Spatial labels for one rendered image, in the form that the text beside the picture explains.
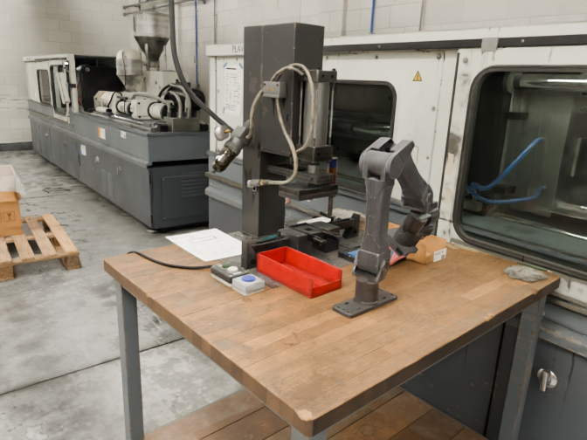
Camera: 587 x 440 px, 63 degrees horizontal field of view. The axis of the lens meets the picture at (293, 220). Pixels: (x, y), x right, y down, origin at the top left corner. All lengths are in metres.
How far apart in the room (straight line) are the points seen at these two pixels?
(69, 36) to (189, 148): 6.35
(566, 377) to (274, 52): 1.47
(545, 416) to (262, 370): 1.26
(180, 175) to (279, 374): 3.81
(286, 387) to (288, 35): 1.07
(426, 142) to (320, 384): 1.31
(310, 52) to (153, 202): 3.26
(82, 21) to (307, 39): 9.35
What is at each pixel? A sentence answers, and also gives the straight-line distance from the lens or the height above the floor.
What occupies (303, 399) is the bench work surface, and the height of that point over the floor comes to 0.90.
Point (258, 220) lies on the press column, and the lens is 1.80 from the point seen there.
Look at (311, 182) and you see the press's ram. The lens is 1.58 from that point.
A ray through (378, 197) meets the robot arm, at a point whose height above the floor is 1.20.
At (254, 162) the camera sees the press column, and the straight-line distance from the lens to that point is 1.77.
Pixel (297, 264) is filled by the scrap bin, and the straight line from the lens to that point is 1.54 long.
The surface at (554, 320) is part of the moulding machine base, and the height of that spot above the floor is 0.72.
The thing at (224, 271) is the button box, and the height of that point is 0.93.
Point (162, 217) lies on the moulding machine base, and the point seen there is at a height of 0.18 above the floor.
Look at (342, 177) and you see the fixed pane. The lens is 2.45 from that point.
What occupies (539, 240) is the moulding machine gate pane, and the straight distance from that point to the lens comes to 1.84.
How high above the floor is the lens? 1.48
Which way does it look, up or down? 16 degrees down
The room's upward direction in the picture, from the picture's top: 2 degrees clockwise
